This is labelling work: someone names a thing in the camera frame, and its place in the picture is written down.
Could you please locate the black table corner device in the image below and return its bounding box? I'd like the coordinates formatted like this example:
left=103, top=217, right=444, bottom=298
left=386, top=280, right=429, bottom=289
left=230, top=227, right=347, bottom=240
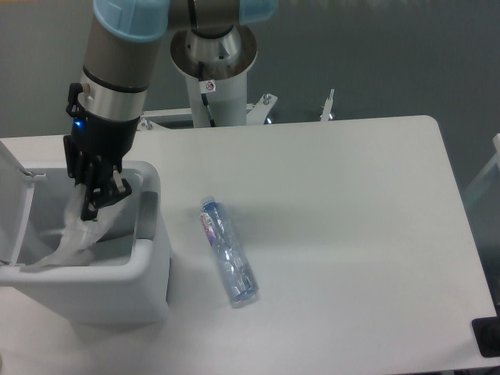
left=472, top=316, right=499, bottom=358

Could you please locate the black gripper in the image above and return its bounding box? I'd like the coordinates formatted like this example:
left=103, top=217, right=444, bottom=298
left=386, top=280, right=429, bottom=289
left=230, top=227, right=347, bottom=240
left=62, top=83, right=140, bottom=221

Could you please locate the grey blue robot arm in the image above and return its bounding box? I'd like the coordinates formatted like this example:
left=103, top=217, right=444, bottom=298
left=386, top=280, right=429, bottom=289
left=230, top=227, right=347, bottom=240
left=63, top=1, right=278, bottom=221

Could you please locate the white pedestal base frame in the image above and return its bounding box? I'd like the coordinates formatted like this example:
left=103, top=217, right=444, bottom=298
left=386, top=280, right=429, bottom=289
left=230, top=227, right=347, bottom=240
left=137, top=88, right=335, bottom=131

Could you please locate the white plastic trash can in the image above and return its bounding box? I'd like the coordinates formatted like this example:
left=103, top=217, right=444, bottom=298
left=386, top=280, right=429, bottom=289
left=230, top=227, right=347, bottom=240
left=1, top=161, right=172, bottom=324

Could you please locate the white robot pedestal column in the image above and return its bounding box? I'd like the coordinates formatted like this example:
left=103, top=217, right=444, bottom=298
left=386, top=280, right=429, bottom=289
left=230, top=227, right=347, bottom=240
left=170, top=24, right=257, bottom=128

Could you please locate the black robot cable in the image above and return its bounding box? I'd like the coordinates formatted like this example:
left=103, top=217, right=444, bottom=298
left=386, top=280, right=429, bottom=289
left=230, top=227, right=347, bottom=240
left=197, top=61, right=217, bottom=128

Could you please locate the clear plastic water bottle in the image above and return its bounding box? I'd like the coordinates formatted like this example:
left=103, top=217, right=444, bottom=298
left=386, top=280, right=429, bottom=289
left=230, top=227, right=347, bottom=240
left=199, top=196, right=259, bottom=309

